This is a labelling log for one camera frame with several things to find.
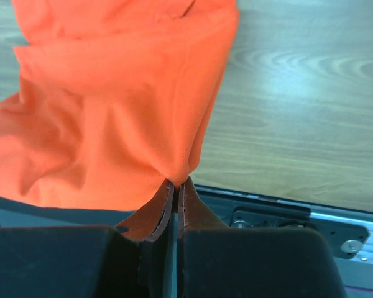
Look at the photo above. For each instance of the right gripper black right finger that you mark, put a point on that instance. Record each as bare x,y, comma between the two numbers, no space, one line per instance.
215,260

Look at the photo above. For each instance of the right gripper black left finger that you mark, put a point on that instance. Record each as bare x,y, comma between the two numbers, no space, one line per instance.
130,259

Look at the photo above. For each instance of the orange polo shirt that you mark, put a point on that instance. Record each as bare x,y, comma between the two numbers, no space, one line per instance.
114,98

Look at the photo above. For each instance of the aluminium frame rail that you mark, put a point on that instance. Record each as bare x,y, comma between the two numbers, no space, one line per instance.
357,272

